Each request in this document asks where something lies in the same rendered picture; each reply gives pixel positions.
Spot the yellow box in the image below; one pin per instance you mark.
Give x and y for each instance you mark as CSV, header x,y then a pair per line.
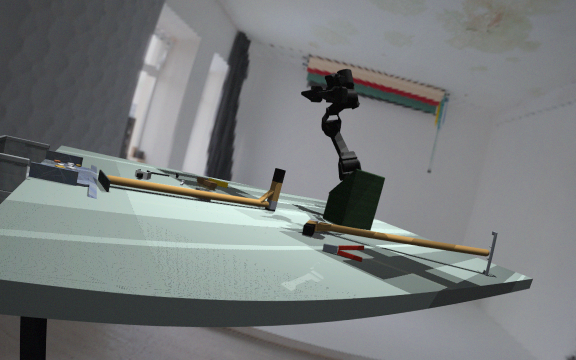
x,y
219,183

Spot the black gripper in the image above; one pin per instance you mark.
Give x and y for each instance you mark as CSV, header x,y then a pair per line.
x,y
335,95

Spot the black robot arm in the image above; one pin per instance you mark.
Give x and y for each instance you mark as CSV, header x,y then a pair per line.
x,y
348,161

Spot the brown wooden block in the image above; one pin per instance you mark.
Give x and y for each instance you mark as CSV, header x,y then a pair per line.
x,y
207,184

